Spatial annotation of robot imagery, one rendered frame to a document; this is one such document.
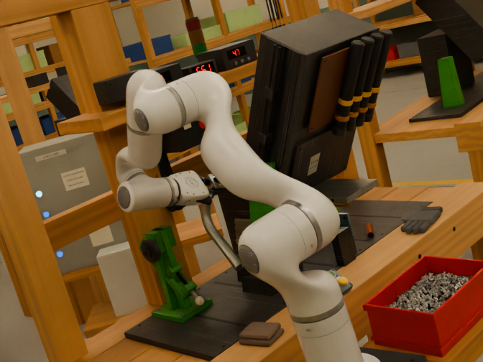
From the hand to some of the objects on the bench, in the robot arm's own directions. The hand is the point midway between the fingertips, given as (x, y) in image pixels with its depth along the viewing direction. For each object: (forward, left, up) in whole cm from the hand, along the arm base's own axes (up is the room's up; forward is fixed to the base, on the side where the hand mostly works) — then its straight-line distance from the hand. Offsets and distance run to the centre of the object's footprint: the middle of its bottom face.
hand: (212, 186), depth 216 cm
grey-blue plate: (-12, -31, -37) cm, 50 cm away
